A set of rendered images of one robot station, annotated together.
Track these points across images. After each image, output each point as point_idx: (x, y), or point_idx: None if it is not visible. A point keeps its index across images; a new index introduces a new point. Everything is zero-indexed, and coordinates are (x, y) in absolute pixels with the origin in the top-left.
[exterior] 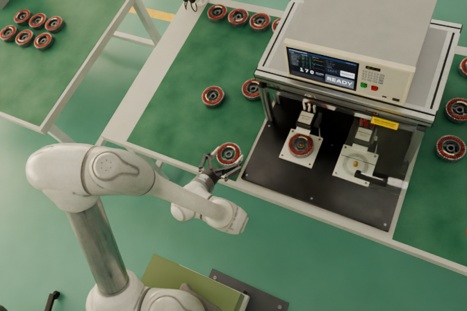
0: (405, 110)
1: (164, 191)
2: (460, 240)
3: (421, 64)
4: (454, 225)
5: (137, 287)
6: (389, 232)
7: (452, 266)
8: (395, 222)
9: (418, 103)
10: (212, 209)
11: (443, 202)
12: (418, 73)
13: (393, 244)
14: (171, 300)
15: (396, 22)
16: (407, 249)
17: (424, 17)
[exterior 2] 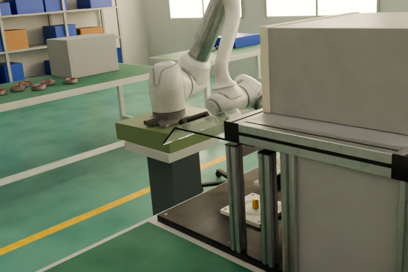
0: (255, 112)
1: (226, 11)
2: (98, 265)
3: (330, 125)
4: (119, 266)
5: (190, 66)
6: (156, 221)
7: (79, 251)
8: (164, 228)
9: (259, 117)
10: (218, 59)
11: (156, 267)
12: (314, 122)
13: (142, 221)
14: (169, 64)
15: (354, 23)
16: (127, 228)
17: (355, 27)
